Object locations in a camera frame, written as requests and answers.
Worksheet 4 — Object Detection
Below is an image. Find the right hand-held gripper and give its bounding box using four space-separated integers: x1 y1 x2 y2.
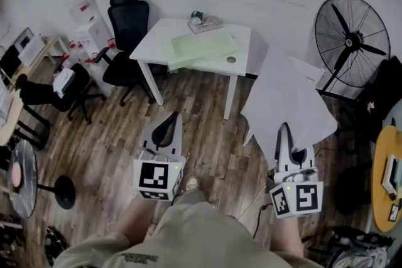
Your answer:
266 122 325 218

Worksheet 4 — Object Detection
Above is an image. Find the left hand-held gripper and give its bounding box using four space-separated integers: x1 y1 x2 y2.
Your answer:
131 112 187 202

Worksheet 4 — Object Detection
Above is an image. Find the white sheet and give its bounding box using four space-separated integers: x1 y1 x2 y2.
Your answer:
240 46 339 152

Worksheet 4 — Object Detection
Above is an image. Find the person's right forearm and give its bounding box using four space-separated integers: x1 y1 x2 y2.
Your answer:
269 212 306 257

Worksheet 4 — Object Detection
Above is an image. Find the person's left forearm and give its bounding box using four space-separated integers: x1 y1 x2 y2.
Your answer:
120 193 177 244

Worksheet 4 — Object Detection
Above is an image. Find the person's beige shoe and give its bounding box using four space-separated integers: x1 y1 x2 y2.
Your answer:
185 175 201 193

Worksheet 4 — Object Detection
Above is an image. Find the black round stool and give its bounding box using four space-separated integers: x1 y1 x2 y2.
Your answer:
334 165 375 216

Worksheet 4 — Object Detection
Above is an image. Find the white table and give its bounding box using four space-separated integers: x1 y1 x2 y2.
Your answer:
129 18 253 121

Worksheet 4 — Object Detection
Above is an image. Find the white open box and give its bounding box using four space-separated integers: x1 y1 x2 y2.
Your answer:
380 153 402 199

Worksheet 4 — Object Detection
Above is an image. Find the yellow round table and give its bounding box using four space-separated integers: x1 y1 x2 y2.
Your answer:
371 125 402 233

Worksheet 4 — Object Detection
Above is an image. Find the person's beige shirt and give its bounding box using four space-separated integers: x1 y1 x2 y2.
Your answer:
51 200 325 268

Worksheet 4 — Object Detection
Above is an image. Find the black high-back office chair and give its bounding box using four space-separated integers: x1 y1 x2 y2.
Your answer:
93 0 166 107

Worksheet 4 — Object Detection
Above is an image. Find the small black and white tag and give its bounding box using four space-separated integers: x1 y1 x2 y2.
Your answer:
388 203 401 223

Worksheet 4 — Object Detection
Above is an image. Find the brown book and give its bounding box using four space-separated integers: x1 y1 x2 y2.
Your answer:
187 16 225 35

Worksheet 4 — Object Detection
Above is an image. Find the grey and black bag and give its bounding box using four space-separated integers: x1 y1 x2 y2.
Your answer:
326 225 395 268

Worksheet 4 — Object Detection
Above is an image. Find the white water dispenser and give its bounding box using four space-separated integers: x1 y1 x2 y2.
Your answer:
65 0 117 73

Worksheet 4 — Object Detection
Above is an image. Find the black floor fan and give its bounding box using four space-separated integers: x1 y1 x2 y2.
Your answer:
314 0 392 101

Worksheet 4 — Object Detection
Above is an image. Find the black low-back office chair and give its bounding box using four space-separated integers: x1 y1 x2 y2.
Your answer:
18 62 107 126

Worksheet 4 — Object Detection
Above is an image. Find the light wooden desk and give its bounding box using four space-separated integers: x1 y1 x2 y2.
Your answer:
17 35 70 81

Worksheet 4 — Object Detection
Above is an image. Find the round glass table black base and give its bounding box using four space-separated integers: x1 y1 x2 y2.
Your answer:
5 139 77 220

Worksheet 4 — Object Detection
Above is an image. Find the black patterned floor object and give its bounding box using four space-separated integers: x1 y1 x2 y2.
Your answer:
43 225 69 265

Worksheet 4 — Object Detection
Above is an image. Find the white flat box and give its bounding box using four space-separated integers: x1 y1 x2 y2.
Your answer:
18 35 46 67

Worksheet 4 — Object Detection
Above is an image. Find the black monitor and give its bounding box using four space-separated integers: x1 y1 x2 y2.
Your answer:
0 44 23 78

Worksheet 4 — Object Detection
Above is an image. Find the black picture frame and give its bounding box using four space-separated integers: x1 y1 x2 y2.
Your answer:
13 27 35 51

